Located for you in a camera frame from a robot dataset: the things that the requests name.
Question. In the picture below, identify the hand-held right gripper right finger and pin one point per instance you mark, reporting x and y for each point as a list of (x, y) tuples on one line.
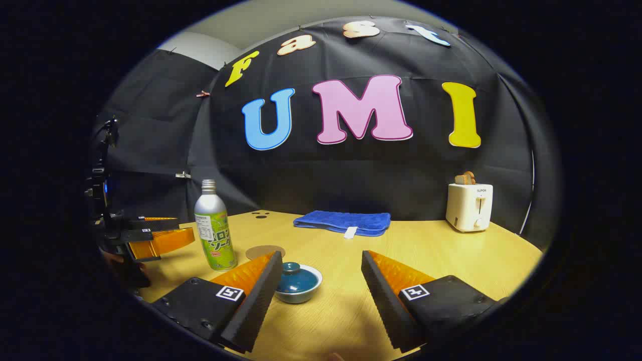
[(386, 301)]

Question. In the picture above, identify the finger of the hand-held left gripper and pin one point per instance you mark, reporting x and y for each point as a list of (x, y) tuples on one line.
[(160, 243), (150, 222)]

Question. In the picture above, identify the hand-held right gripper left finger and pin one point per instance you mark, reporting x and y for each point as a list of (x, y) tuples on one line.
[(256, 306)]

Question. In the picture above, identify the teal teacup lid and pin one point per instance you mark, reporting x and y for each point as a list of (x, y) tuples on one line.
[(296, 283)]

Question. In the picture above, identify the round brown coaster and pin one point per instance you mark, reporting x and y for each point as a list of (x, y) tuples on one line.
[(261, 250)]

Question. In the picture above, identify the silver green label water bottle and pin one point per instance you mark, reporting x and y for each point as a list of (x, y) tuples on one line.
[(213, 220)]

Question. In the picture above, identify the white teacup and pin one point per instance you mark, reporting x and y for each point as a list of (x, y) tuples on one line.
[(312, 291)]

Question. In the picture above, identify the blue folded towel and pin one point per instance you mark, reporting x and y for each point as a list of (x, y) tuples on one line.
[(346, 220)]

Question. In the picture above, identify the cream toaster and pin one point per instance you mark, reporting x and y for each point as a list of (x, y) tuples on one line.
[(466, 210)]

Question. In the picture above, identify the black backdrop cloth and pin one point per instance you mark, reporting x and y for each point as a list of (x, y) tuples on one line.
[(351, 175)]

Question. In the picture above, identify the bread slice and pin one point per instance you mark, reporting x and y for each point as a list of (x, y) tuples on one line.
[(465, 178)]

